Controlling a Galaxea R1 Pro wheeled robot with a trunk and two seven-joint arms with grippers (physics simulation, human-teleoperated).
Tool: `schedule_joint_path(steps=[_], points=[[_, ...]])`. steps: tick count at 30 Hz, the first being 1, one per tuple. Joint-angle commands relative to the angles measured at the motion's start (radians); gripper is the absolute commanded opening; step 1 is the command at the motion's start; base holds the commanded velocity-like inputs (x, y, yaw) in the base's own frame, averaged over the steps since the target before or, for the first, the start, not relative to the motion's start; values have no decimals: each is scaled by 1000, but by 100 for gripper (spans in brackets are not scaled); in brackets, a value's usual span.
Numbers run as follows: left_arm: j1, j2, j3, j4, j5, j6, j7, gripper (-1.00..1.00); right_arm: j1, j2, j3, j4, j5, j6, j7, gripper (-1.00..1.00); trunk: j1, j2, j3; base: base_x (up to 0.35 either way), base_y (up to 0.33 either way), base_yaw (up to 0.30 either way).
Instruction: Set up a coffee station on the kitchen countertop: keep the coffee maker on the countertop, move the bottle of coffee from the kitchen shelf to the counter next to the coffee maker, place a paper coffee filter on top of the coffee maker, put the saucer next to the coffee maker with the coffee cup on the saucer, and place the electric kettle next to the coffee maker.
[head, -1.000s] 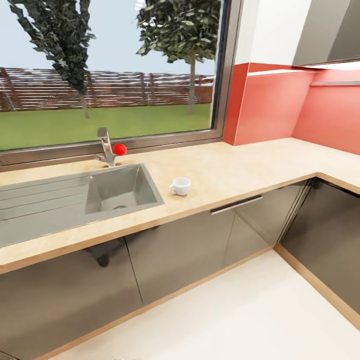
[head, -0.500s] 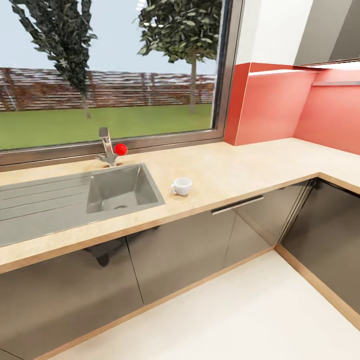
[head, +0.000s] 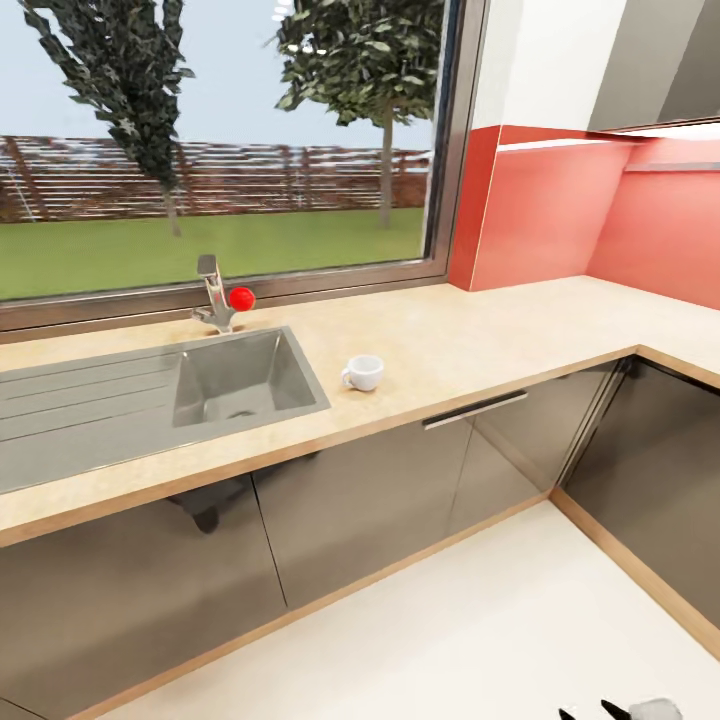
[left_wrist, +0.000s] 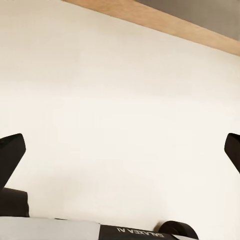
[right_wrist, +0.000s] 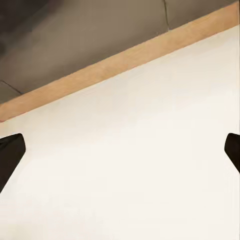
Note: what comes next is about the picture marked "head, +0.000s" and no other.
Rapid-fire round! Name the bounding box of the coffee cup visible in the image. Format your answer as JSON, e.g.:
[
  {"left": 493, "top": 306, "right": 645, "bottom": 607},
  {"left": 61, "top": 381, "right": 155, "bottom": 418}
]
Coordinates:
[{"left": 341, "top": 355, "right": 384, "bottom": 391}]

